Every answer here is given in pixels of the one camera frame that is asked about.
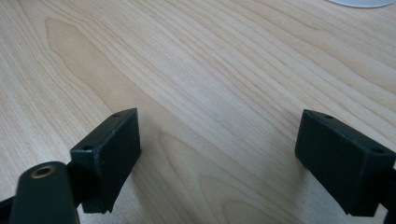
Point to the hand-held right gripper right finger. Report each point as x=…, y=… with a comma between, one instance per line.
x=342, y=161

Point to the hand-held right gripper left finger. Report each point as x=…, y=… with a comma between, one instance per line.
x=109, y=155

